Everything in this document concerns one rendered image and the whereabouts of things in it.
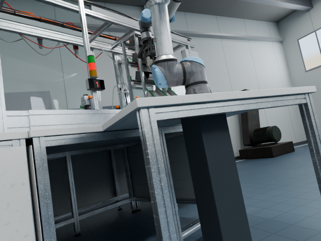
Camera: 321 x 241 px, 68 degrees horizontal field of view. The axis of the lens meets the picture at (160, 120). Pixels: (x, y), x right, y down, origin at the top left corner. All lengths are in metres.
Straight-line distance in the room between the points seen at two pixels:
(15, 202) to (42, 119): 0.36
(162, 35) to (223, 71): 6.58
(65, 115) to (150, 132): 0.59
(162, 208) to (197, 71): 0.68
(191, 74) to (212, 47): 6.64
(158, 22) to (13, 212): 0.98
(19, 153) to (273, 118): 8.20
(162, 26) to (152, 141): 0.64
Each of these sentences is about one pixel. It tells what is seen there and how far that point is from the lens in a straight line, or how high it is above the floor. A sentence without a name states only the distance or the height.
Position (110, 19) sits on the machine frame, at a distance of 2.65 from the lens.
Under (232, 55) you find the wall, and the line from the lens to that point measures 8.19.
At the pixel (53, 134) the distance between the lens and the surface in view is 1.10.
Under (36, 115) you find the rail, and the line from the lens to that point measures 1.18.
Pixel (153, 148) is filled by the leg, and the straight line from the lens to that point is 0.73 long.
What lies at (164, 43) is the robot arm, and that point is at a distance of 1.18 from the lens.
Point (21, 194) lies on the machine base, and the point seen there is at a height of 0.62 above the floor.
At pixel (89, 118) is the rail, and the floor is 0.91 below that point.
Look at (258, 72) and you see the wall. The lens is 8.75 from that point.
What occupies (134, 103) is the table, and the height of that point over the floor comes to 0.85.
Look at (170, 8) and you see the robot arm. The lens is 1.48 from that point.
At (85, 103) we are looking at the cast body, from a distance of 1.47.
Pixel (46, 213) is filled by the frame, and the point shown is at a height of 0.53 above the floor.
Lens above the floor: 0.70
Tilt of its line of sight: 7 degrees up
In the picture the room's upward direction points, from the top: 10 degrees counter-clockwise
